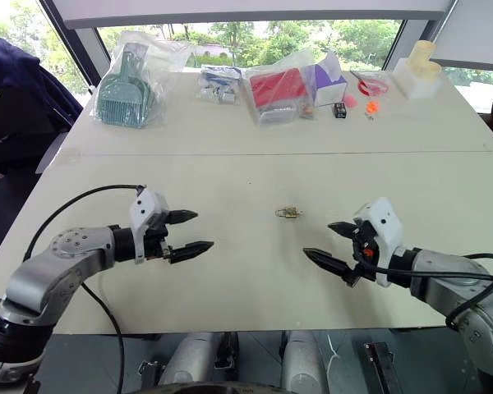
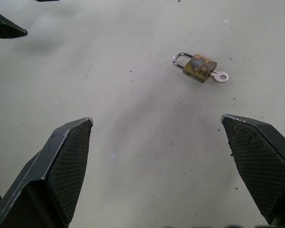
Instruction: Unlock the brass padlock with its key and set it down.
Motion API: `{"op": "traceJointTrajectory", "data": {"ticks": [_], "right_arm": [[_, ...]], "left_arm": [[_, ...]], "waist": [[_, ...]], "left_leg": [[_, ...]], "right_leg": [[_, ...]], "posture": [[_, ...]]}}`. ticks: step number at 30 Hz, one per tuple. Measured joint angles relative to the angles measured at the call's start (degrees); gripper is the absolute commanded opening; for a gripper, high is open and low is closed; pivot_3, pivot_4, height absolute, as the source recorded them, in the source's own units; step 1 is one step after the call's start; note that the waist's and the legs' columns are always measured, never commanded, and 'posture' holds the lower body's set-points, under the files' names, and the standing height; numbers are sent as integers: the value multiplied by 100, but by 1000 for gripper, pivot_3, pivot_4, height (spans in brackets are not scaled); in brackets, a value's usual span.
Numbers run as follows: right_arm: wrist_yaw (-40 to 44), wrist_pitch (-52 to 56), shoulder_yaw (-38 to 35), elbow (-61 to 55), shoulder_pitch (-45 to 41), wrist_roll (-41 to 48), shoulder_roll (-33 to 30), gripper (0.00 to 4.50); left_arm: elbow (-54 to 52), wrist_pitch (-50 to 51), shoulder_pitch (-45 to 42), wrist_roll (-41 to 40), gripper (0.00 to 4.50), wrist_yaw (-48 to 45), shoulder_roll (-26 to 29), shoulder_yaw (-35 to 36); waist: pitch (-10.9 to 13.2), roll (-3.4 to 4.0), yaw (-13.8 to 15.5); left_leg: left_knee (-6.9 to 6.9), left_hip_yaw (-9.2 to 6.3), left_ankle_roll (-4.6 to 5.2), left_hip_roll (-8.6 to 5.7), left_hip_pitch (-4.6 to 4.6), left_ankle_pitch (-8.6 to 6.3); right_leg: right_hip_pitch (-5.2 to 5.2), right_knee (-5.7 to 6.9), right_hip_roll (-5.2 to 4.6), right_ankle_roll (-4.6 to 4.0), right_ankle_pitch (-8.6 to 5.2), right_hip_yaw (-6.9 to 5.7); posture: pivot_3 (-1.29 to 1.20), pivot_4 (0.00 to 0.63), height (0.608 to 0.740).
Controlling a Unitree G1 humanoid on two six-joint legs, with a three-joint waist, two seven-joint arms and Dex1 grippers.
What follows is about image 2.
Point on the worn brass padlock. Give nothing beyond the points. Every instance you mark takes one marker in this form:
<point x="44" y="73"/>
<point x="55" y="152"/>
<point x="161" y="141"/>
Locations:
<point x="200" y="67"/>

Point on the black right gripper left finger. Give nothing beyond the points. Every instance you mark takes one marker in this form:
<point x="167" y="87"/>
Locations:
<point x="50" y="180"/>

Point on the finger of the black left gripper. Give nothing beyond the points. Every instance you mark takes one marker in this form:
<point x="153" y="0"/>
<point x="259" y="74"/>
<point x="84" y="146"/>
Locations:
<point x="7" y="28"/>
<point x="46" y="0"/>

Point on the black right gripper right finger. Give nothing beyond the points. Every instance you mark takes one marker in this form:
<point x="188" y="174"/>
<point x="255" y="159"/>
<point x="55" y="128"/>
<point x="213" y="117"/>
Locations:
<point x="263" y="166"/>

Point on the small silver key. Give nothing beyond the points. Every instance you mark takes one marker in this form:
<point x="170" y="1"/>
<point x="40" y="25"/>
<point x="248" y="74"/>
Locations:
<point x="220" y="77"/>

